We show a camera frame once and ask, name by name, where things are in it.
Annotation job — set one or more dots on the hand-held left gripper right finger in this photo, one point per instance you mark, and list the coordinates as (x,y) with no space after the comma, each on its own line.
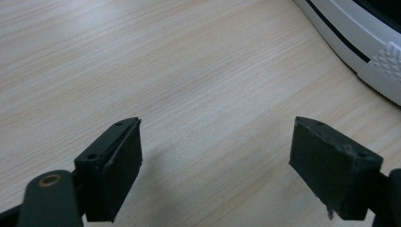
(334,170)

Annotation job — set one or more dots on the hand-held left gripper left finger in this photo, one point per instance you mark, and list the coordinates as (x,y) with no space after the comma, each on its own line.
(107,176)

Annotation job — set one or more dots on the black canvas sneaker white laces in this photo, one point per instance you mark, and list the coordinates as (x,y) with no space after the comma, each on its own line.
(350,31)

